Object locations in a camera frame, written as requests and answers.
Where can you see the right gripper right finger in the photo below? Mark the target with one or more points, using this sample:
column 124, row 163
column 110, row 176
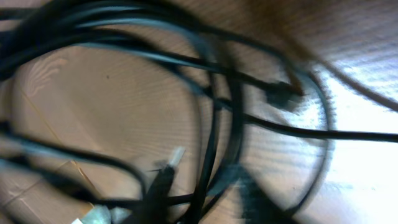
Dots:
column 258, row 208

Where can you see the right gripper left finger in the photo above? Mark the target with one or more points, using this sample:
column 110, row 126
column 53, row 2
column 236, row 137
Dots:
column 153, row 209

